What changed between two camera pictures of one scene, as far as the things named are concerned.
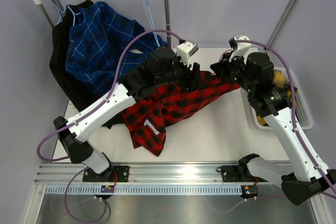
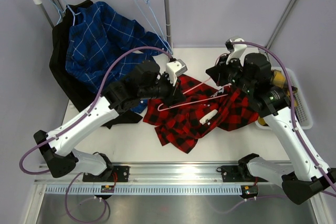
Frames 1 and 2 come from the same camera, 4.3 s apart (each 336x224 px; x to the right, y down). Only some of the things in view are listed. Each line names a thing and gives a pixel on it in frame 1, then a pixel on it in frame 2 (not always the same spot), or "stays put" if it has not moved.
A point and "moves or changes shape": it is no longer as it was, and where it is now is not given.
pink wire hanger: [230, 49] moves or changes shape
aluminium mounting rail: [270, 173] stays put
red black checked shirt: [147, 118] moves or changes shape
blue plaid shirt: [97, 38] stays put
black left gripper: [191, 80] to [175, 95]
